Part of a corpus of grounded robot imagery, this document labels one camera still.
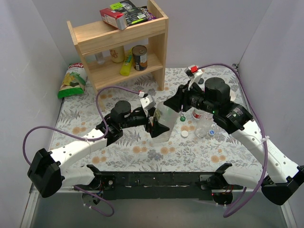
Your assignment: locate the green chips bag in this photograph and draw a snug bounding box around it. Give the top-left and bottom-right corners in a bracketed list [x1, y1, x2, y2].
[57, 63, 87, 99]

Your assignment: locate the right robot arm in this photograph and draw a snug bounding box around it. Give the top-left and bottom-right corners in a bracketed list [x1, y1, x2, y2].
[164, 77, 304, 205]

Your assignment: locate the red white carton box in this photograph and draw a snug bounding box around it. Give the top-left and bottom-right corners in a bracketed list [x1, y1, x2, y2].
[100, 8, 128, 30]

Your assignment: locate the square clear bottle white cap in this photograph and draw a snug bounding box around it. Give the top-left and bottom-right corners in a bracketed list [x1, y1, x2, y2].
[152, 101, 179, 143]

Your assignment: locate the wooden two-tier shelf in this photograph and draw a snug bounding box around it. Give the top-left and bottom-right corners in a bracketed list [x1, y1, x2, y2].
[66, 0, 170, 112]

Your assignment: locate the black green box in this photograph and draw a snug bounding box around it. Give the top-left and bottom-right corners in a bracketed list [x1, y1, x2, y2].
[110, 0, 148, 26]

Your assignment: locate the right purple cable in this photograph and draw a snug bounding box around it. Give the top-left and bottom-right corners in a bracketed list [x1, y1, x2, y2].
[198, 63, 269, 218]

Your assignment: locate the clear bottle red label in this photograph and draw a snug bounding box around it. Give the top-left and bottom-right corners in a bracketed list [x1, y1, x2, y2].
[192, 108, 205, 120]

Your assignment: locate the tin can on shelf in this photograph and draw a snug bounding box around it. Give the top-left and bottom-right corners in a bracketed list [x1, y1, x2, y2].
[132, 45, 148, 71]

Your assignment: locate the small clear bottle on shelf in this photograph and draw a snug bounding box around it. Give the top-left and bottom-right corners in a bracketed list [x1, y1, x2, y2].
[95, 52, 105, 65]

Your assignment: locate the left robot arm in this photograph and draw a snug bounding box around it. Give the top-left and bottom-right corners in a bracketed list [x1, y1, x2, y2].
[28, 101, 169, 198]

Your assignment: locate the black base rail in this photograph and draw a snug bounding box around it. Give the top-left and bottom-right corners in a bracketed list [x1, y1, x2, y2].
[78, 171, 242, 205]

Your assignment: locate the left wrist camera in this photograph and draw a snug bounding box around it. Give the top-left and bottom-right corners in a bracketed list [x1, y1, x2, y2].
[138, 91, 156, 117]

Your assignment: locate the yellow bottle on shelf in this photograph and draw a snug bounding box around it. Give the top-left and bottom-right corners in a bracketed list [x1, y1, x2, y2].
[120, 49, 133, 76]

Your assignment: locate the white bottle black cap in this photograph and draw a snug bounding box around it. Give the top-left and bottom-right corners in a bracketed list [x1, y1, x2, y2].
[198, 78, 204, 85]

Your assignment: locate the purple snack packet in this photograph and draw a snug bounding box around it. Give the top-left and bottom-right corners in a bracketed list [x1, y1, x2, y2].
[139, 6, 157, 21]

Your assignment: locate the purple cable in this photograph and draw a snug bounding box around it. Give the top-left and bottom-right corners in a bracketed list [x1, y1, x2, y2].
[198, 63, 269, 218]
[23, 86, 144, 217]

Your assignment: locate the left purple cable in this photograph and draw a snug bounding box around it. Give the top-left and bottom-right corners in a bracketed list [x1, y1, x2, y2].
[23, 86, 144, 217]

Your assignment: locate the floral table mat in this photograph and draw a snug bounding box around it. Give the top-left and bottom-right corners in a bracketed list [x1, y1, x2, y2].
[56, 66, 262, 174]

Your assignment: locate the clear bottle blue white cap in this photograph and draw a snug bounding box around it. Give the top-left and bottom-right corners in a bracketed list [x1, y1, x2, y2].
[195, 113, 213, 138]

